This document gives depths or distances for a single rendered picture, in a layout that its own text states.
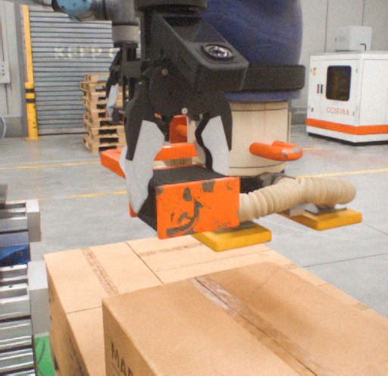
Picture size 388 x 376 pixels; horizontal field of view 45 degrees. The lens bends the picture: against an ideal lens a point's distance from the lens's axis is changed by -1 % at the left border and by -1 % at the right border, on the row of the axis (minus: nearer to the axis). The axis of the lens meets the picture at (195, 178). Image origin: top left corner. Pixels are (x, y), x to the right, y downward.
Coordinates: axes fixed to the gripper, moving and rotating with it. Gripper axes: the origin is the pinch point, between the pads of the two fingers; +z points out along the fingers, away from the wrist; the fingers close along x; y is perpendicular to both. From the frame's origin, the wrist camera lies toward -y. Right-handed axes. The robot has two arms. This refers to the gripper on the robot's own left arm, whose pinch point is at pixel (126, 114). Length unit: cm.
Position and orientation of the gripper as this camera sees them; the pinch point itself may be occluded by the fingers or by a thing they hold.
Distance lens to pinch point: 140.4
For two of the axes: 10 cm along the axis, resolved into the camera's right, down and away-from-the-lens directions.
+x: 8.9, -1.1, 4.4
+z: 0.0, 9.7, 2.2
